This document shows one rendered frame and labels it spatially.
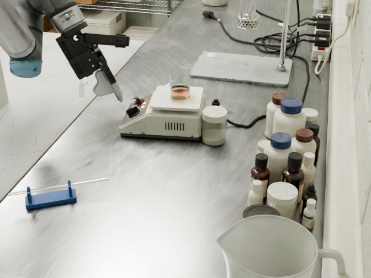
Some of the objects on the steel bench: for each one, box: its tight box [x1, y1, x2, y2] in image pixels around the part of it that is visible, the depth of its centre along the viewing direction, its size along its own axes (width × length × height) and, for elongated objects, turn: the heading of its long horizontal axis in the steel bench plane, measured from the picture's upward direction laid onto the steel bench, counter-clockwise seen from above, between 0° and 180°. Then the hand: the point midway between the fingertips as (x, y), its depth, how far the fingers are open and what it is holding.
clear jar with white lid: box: [202, 106, 227, 147], centre depth 122 cm, size 6×6×8 cm
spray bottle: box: [312, 0, 324, 18], centre depth 203 cm, size 4×4×11 cm
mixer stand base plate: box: [191, 51, 293, 87], centre depth 161 cm, size 30×20×1 cm, turn 76°
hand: (120, 95), depth 131 cm, fingers open, 3 cm apart
